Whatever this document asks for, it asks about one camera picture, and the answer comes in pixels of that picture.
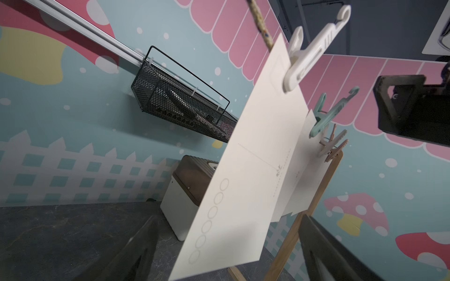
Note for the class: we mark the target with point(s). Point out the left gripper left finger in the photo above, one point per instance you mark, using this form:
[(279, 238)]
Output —
[(129, 260)]

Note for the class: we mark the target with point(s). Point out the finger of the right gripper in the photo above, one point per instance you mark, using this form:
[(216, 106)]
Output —
[(409, 108)]

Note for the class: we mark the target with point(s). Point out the brown lid storage box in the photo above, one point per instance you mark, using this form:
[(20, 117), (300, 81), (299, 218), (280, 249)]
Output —
[(188, 185)]

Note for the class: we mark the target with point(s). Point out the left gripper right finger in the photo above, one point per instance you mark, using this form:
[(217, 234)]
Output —
[(327, 259)]

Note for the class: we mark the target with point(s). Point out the black mesh wall basket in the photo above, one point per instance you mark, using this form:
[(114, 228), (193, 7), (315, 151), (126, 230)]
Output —
[(162, 93)]

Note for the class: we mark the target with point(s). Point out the white clothespin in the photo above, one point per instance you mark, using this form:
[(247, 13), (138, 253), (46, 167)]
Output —
[(333, 142), (302, 61)]

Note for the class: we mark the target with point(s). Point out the pink clothespin right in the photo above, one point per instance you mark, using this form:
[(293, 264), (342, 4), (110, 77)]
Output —
[(334, 152)]

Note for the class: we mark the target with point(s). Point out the green clothespin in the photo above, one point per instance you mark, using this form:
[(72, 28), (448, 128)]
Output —
[(324, 118)]

